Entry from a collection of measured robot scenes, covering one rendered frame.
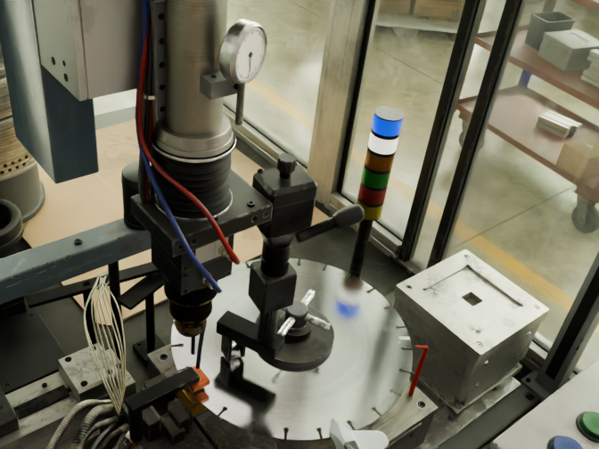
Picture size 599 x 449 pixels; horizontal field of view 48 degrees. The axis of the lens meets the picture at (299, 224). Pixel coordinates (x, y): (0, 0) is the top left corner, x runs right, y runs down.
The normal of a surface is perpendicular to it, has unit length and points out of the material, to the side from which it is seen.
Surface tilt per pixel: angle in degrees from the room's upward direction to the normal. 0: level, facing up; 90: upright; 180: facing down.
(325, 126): 90
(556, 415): 0
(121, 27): 90
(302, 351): 5
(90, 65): 90
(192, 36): 90
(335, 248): 0
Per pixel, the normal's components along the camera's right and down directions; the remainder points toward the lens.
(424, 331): -0.77, 0.31
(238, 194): 0.11, -0.79
